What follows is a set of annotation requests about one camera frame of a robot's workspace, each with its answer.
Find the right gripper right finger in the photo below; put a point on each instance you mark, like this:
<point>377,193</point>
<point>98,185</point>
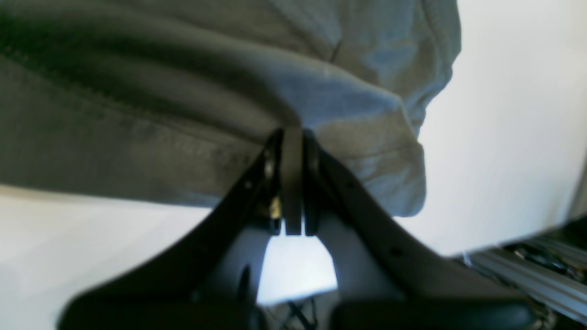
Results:
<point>387,279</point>

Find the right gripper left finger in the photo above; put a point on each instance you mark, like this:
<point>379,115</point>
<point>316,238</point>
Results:
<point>209,279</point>

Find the grey T-shirt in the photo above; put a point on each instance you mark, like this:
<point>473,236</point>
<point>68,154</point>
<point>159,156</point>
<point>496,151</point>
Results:
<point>171,100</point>

